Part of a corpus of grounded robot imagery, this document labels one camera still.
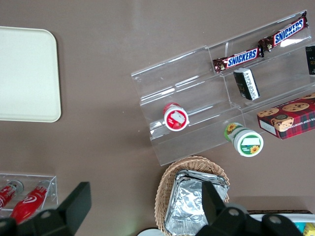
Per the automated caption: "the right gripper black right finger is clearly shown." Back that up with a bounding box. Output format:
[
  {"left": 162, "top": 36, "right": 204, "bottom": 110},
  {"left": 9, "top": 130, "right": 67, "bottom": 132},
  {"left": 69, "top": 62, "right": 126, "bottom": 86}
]
[{"left": 196, "top": 182, "right": 262, "bottom": 236}]

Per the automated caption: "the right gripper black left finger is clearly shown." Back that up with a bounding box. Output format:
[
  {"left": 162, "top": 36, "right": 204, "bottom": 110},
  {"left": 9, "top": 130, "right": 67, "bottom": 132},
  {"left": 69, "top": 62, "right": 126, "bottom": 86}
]
[{"left": 9, "top": 181, "right": 92, "bottom": 236}]

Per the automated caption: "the aluminium foil tray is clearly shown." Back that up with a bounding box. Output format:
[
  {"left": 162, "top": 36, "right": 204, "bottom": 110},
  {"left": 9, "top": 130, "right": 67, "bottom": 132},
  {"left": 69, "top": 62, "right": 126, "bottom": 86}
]
[
  {"left": 174, "top": 169, "right": 230, "bottom": 195},
  {"left": 164, "top": 179, "right": 228, "bottom": 232}
]

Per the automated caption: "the white rectangular snack tray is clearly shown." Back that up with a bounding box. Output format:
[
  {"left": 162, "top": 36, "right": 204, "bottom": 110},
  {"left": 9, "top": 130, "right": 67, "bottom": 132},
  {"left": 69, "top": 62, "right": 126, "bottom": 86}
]
[{"left": 248, "top": 212, "right": 315, "bottom": 236}]

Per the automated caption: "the light wicker basket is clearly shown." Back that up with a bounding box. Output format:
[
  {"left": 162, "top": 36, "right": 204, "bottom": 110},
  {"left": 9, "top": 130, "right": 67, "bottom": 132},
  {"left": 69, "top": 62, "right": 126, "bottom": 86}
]
[{"left": 154, "top": 155, "right": 230, "bottom": 234}]

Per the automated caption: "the cream plastic tray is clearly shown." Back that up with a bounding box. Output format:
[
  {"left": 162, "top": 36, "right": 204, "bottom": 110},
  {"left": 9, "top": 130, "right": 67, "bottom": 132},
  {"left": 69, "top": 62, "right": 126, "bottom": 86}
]
[{"left": 0, "top": 26, "right": 62, "bottom": 123}]

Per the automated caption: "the clear acrylic bottle rack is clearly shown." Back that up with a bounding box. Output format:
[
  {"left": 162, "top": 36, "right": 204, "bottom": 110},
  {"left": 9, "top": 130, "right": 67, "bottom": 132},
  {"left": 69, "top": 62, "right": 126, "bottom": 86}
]
[{"left": 0, "top": 173, "right": 59, "bottom": 217}]

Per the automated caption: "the red cola bottle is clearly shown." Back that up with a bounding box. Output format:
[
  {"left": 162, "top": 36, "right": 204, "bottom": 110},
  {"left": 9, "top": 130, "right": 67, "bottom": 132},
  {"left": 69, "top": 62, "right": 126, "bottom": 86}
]
[
  {"left": 9, "top": 180, "right": 51, "bottom": 223},
  {"left": 0, "top": 180, "right": 25, "bottom": 210}
]

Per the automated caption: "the green sunflower snack cup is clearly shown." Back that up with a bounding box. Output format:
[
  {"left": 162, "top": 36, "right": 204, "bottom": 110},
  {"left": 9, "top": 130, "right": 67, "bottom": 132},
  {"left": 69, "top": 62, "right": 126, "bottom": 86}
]
[{"left": 223, "top": 122, "right": 264, "bottom": 157}]

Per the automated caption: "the red lidded snack cup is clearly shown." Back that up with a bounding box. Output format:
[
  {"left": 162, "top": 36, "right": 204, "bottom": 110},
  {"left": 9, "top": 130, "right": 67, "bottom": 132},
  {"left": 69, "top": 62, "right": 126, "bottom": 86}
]
[{"left": 163, "top": 102, "right": 190, "bottom": 131}]

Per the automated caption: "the yellow snack packet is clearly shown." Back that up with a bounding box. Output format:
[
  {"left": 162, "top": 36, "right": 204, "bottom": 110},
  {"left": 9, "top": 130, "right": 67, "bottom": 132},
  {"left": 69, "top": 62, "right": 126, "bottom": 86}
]
[{"left": 303, "top": 222, "right": 315, "bottom": 236}]

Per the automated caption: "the red tartan cookie box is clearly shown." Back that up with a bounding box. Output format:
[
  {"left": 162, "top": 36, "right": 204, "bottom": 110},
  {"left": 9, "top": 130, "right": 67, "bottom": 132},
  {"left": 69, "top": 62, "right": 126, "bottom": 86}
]
[{"left": 256, "top": 92, "right": 315, "bottom": 140}]

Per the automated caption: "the small black chocolate box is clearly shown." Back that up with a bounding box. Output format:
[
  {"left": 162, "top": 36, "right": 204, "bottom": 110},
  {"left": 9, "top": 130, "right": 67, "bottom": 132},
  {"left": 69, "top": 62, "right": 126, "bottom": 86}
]
[
  {"left": 305, "top": 45, "right": 315, "bottom": 76},
  {"left": 233, "top": 68, "right": 261, "bottom": 101}
]

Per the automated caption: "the clear acrylic tiered shelf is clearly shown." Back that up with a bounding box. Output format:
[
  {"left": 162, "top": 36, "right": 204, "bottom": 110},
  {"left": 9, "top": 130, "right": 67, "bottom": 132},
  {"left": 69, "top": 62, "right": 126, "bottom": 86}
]
[{"left": 130, "top": 9, "right": 315, "bottom": 167}]

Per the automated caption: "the Snickers chocolate bar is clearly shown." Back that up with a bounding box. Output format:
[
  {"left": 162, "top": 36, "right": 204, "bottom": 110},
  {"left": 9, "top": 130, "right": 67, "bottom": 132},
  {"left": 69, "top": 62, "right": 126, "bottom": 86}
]
[
  {"left": 212, "top": 46, "right": 265, "bottom": 75},
  {"left": 257, "top": 15, "right": 310, "bottom": 53}
]

